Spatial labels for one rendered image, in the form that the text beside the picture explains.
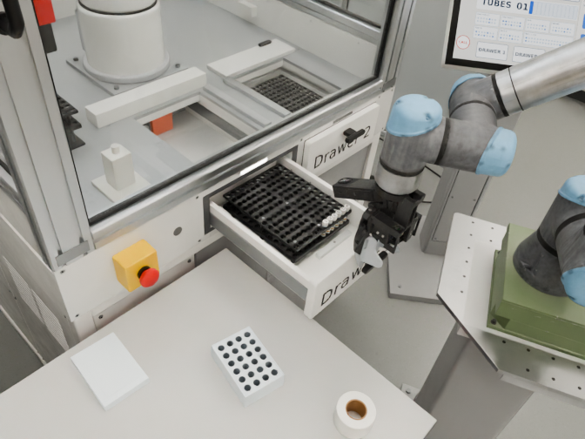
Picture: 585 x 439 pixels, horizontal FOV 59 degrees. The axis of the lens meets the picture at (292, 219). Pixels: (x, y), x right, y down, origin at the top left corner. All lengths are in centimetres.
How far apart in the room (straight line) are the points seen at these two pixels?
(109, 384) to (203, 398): 17
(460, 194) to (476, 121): 129
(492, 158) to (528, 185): 220
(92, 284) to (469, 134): 71
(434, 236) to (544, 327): 115
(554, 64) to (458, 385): 84
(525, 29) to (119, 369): 144
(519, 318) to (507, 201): 172
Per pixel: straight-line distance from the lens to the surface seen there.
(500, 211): 278
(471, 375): 140
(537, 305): 116
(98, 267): 102
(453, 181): 208
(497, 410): 150
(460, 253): 133
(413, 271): 225
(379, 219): 92
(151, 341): 107
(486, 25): 174
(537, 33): 179
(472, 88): 94
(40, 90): 79
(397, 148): 82
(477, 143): 82
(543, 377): 119
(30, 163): 84
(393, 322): 210
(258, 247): 106
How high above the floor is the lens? 165
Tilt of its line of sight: 43 degrees down
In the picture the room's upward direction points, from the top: 7 degrees clockwise
